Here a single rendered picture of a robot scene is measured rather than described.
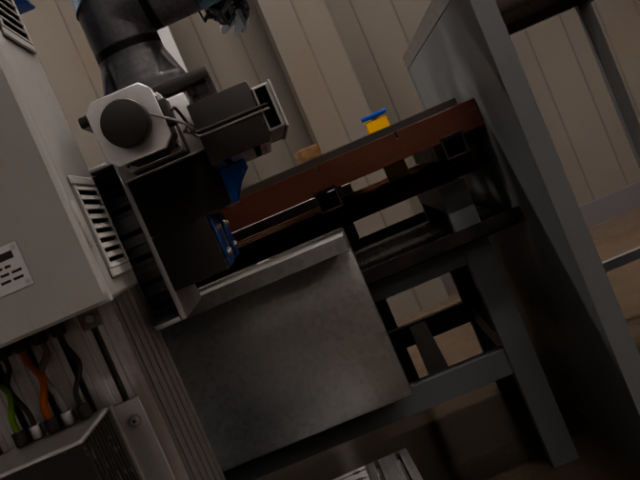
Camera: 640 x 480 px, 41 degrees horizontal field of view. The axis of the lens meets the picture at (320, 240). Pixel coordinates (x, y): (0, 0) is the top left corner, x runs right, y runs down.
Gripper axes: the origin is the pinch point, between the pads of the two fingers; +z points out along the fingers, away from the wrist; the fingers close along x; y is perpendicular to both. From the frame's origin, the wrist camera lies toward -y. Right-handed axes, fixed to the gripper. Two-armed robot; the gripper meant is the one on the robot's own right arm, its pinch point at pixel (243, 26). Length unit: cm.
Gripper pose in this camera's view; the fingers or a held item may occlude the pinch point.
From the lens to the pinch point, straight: 217.3
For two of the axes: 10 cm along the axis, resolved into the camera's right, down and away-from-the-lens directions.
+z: 2.8, 4.7, 8.4
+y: -3.8, 8.6, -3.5
